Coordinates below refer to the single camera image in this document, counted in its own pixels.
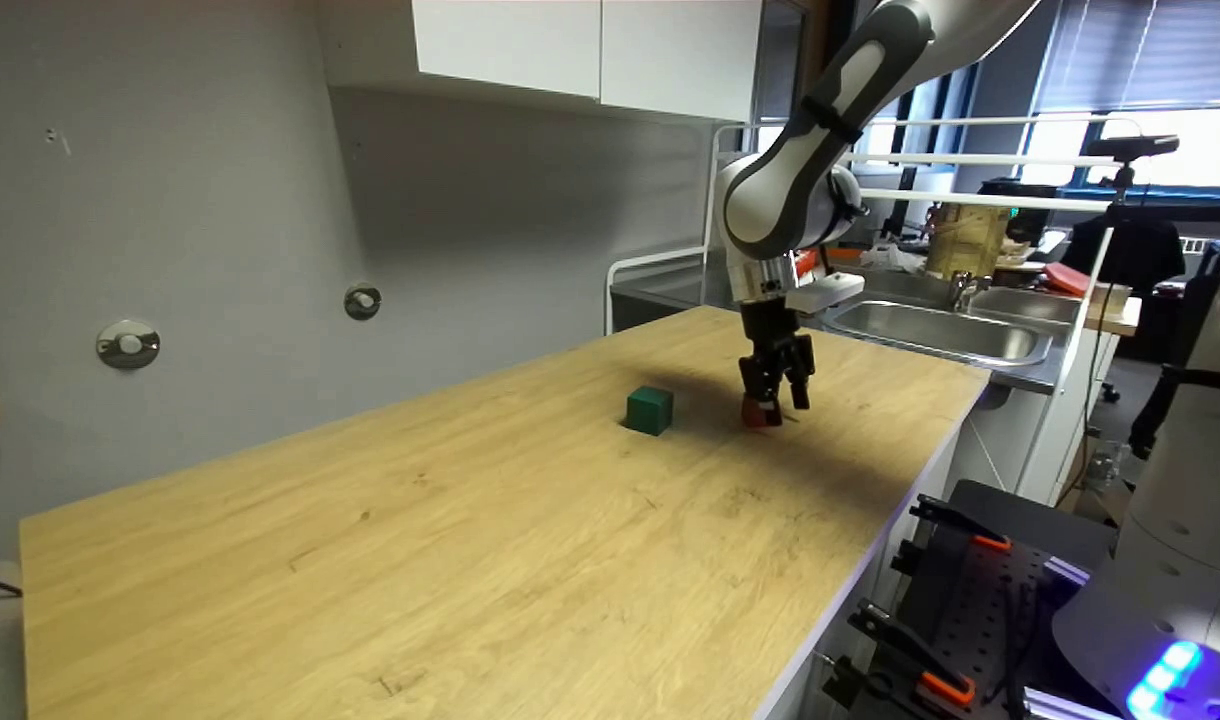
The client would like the camera on tripod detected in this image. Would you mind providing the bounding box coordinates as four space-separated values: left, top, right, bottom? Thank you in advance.
1076 129 1182 311

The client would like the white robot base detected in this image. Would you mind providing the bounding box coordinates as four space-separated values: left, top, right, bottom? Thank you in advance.
1053 282 1220 720

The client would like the white dish rack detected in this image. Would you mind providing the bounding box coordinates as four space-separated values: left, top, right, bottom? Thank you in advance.
602 154 1100 332

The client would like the round wall socket left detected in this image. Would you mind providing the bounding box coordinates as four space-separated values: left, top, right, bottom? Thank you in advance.
95 319 163 374

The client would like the black orange clamp upper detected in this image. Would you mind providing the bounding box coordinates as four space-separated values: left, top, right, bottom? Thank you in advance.
910 493 1010 555

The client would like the green cube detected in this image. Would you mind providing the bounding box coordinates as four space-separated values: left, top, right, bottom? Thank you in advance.
624 386 677 436

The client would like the round wall socket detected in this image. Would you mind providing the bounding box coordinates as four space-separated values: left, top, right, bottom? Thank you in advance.
344 283 383 319
95 319 163 374

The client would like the black orange clamp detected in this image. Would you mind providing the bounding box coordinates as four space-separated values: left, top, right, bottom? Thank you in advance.
824 600 981 720
910 493 1010 555

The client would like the stainless steel sink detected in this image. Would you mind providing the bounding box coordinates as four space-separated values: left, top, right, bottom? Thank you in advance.
824 299 1053 368

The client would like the round wall socket right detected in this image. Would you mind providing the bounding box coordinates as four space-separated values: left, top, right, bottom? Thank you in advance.
344 283 383 319

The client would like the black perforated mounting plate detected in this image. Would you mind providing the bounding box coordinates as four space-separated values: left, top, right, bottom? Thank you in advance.
895 480 1117 720

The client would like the white wall cabinet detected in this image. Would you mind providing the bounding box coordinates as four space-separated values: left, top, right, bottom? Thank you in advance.
317 0 764 120

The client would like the beige jug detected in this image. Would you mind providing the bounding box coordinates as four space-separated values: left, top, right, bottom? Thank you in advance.
927 206 1009 276

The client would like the black orange clamp lower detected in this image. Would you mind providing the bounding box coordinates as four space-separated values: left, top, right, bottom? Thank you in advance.
824 600 981 720

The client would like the orange cube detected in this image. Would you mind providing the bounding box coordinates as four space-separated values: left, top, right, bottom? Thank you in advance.
741 400 779 427

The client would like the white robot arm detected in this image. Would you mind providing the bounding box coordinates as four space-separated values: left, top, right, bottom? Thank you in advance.
714 0 1038 423

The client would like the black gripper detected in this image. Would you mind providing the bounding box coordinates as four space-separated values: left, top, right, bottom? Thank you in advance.
741 299 814 410

